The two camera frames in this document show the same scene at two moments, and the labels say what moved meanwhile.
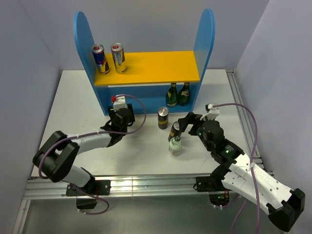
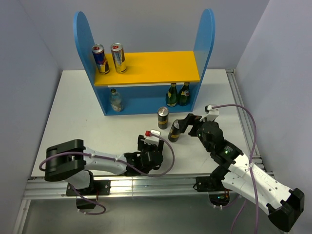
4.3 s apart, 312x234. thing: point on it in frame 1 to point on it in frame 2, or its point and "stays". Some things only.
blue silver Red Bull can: x=99 y=52 stays
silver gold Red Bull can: x=119 y=57 stays
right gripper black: x=191 y=118 stays
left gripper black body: x=111 y=113 to x=144 y=147
